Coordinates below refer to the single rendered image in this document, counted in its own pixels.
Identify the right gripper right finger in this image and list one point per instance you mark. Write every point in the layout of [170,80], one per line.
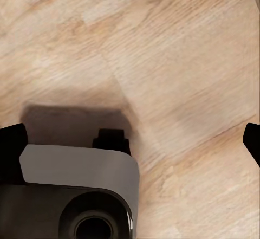
[251,139]

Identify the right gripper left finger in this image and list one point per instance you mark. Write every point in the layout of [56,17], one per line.
[13,140]

